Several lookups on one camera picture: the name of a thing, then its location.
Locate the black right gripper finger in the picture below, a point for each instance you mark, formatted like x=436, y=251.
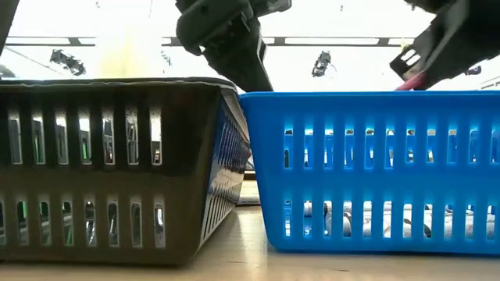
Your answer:
x=468, y=39
x=423, y=50

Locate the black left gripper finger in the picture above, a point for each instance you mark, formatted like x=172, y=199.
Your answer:
x=246, y=62

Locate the red crayon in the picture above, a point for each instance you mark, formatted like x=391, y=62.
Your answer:
x=412, y=82

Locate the black plastic basket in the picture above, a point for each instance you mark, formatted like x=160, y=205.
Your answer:
x=183, y=156

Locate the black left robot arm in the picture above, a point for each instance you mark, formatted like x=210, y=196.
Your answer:
x=4, y=15

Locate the dark ceiling fixture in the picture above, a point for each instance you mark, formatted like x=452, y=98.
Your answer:
x=473, y=70

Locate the black ceiling light track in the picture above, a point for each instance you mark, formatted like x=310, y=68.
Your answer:
x=312, y=41

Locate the blue plastic basket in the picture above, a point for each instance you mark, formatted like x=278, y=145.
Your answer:
x=269, y=187

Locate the black ceiling mounted device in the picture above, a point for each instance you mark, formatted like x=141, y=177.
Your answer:
x=68, y=62

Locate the black ceiling mounted camera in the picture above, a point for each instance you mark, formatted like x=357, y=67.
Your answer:
x=322, y=63

